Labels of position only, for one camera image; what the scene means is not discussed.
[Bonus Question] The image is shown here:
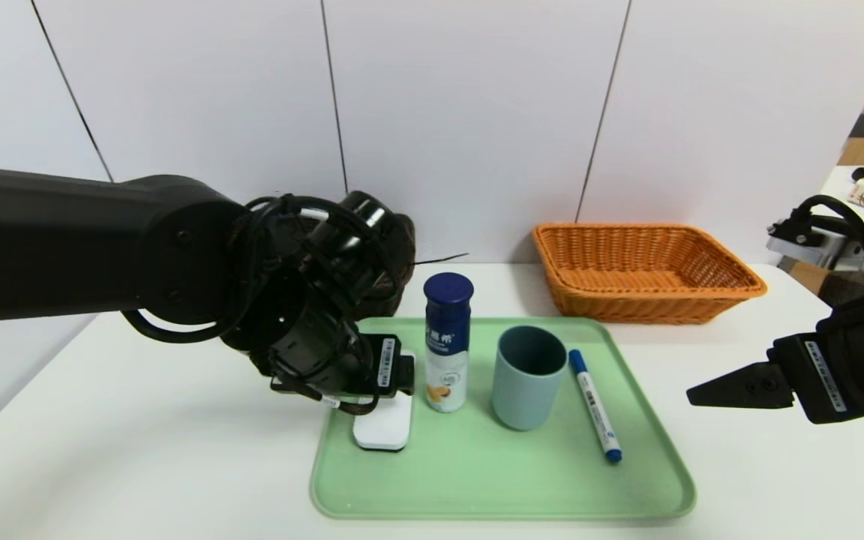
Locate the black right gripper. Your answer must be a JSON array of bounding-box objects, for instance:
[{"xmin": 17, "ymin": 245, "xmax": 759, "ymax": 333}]
[{"xmin": 685, "ymin": 311, "xmax": 864, "ymax": 425}]

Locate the white yogurt bottle blue cap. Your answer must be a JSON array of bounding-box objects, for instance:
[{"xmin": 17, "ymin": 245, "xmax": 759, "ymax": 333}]
[{"xmin": 423, "ymin": 271, "xmax": 475, "ymax": 413}]

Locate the orange wicker basket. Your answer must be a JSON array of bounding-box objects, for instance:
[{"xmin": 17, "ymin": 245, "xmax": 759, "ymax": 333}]
[{"xmin": 533, "ymin": 223, "xmax": 768, "ymax": 325}]

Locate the white rectangular whiteboard eraser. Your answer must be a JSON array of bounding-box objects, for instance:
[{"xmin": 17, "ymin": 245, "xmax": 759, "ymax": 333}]
[{"xmin": 352, "ymin": 351, "xmax": 416, "ymax": 452}]

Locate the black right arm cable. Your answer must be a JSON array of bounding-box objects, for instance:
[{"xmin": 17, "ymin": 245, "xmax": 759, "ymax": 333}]
[{"xmin": 790, "ymin": 195, "xmax": 864, "ymax": 256}]

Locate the light green plastic tray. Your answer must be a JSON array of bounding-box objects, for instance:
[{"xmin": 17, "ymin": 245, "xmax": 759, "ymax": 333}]
[{"xmin": 310, "ymin": 316, "xmax": 697, "ymax": 520}]

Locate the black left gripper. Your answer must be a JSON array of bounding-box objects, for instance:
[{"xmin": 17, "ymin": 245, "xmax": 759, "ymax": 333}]
[{"xmin": 318, "ymin": 333, "xmax": 416, "ymax": 399}]

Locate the blue capped whiteboard marker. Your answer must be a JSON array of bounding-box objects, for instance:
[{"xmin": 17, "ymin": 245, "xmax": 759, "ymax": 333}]
[{"xmin": 568, "ymin": 349, "xmax": 623, "ymax": 464}]

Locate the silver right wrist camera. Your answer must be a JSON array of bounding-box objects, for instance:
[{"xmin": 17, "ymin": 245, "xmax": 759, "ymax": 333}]
[{"xmin": 767, "ymin": 217, "xmax": 864, "ymax": 272}]

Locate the dark brown wicker basket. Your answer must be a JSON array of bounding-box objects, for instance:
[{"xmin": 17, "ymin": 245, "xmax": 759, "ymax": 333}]
[{"xmin": 357, "ymin": 214, "xmax": 416, "ymax": 320}]

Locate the blue-grey plastic cup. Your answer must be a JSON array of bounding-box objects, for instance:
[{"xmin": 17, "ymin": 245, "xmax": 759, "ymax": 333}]
[{"xmin": 492, "ymin": 325, "xmax": 569, "ymax": 431}]

